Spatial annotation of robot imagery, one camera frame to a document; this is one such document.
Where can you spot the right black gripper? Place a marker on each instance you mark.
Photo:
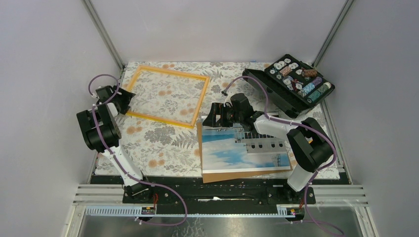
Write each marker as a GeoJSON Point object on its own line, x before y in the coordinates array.
{"type": "Point", "coordinates": [217, 109]}

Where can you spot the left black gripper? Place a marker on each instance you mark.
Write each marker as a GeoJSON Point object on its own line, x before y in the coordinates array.
{"type": "Point", "coordinates": [125, 96]}

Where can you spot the orange picture frame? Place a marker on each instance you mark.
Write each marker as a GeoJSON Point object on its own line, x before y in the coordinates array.
{"type": "Point", "coordinates": [199, 101]}

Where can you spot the sky building photo print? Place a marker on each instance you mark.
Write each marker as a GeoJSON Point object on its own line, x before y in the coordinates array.
{"type": "Point", "coordinates": [242, 153]}

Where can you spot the brown cardboard backing board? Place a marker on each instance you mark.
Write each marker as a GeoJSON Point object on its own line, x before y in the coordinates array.
{"type": "Point", "coordinates": [212, 178]}

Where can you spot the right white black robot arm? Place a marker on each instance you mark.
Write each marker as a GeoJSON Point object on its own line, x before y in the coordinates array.
{"type": "Point", "coordinates": [310, 145]}

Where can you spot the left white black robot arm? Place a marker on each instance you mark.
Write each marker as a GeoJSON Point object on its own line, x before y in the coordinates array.
{"type": "Point", "coordinates": [101, 133]}

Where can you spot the floral patterned table mat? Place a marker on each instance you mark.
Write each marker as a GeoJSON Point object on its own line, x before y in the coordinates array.
{"type": "Point", "coordinates": [160, 149]}

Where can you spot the black poker chip case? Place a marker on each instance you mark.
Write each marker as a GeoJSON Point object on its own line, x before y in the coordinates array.
{"type": "Point", "coordinates": [286, 87]}

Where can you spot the brown poker chip stack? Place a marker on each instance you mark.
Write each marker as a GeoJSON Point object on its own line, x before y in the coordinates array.
{"type": "Point", "coordinates": [309, 73]}

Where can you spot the teal poker chip stack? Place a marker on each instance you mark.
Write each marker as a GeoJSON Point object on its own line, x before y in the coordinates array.
{"type": "Point", "coordinates": [319, 92]}

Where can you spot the purple poker chip stack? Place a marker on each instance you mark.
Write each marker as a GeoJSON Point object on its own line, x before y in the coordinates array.
{"type": "Point", "coordinates": [317, 81]}

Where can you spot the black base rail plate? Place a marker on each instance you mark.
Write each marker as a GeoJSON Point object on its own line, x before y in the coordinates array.
{"type": "Point", "coordinates": [175, 195]}

